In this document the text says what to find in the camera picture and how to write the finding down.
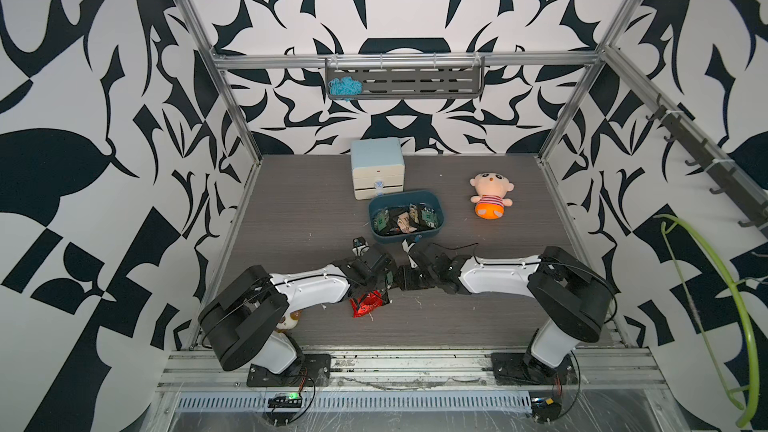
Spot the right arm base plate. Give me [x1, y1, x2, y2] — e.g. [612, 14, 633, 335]
[490, 352, 575, 386]

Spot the blue white drawer box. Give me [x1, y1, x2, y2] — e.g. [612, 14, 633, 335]
[350, 138, 405, 200]

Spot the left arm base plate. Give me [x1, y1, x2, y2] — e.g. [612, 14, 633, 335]
[246, 353, 332, 388]

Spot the pink plush doll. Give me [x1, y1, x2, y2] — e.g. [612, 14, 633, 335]
[470, 172, 514, 220]

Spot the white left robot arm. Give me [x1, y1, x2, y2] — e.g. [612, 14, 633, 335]
[198, 245, 397, 375]

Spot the teal label tea bag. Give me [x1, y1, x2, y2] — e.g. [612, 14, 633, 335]
[372, 209, 390, 235]

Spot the green label tea bag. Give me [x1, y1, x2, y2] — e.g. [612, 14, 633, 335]
[419, 206, 439, 229]

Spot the brown plush toy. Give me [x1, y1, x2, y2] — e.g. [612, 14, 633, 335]
[276, 311, 301, 332]

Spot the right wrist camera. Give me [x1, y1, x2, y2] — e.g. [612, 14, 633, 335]
[401, 240, 418, 269]

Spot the teal plastic storage box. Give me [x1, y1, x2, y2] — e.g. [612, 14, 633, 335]
[368, 190, 445, 244]

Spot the green hose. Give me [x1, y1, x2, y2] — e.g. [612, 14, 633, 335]
[655, 213, 761, 429]

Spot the green led circuit board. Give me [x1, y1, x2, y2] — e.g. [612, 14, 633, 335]
[267, 392, 303, 409]

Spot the grey wall rack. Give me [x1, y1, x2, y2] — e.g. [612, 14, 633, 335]
[324, 55, 485, 101]

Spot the blue crocheted cloth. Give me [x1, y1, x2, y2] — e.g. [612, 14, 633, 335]
[328, 76, 363, 100]

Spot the perforated metal front rail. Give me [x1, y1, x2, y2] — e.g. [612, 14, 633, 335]
[177, 390, 532, 414]

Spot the black right connector box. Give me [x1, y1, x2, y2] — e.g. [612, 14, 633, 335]
[531, 398, 562, 424]

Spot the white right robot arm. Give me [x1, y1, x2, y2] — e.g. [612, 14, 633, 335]
[391, 241, 617, 375]

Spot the beige label floral tea bag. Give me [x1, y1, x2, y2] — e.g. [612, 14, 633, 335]
[397, 212, 418, 234]

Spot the black hook rail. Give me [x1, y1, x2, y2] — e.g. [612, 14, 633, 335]
[646, 93, 767, 236]

